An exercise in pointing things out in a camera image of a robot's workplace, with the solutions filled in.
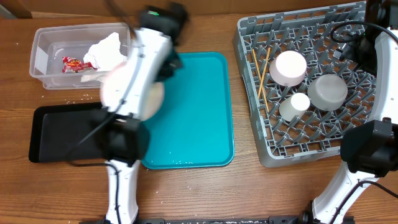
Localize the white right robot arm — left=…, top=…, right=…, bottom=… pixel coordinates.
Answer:
left=296, top=0, right=397, bottom=224

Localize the white plate with rice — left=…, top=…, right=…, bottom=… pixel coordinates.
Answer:
left=100, top=62, right=165, bottom=121

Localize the pale green cup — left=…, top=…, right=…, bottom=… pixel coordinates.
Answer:
left=279, top=93, right=310, bottom=121

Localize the red snack wrapper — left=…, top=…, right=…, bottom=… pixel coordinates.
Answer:
left=62, top=57, right=96, bottom=73

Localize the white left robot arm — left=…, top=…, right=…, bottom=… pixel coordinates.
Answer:
left=65, top=1, right=188, bottom=223

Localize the clear plastic bin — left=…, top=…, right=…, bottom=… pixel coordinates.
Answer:
left=29, top=22, right=131, bottom=90

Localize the crumpled white tissue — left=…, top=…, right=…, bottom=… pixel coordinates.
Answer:
left=81, top=32, right=127, bottom=82

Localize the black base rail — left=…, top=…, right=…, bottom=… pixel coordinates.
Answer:
left=138, top=216, right=299, bottom=224

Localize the black tray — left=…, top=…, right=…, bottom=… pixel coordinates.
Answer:
left=29, top=102, right=102, bottom=163

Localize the teal plastic tray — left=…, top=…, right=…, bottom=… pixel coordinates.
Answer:
left=142, top=52, right=235, bottom=169

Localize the pink bowl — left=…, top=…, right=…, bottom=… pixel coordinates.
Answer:
left=269, top=50, right=307, bottom=86

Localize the wooden chopstick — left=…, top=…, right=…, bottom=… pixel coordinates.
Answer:
left=252, top=47, right=271, bottom=112
left=257, top=47, right=271, bottom=98

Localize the grey dishwasher rack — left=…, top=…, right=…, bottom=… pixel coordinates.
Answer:
left=233, top=2, right=376, bottom=167

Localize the grey-green small bowl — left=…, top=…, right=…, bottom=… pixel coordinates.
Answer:
left=307, top=74, right=348, bottom=111

